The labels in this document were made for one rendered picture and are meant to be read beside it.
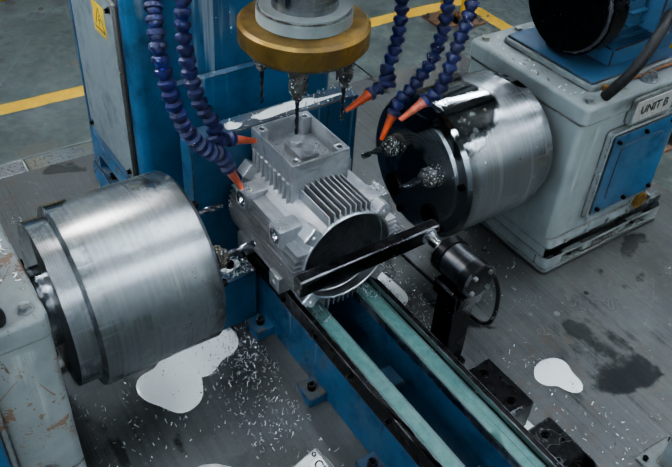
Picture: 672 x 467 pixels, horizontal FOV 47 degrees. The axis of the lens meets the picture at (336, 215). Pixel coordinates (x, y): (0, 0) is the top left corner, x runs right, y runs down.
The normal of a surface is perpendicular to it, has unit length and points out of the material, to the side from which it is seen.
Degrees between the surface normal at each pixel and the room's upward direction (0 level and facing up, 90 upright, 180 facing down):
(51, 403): 90
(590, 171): 90
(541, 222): 90
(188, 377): 0
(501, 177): 73
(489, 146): 51
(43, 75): 0
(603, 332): 0
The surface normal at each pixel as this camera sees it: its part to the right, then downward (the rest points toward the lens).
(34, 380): 0.56, 0.54
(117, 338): 0.55, 0.36
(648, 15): -0.83, 0.32
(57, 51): 0.06, -0.77
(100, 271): 0.40, -0.25
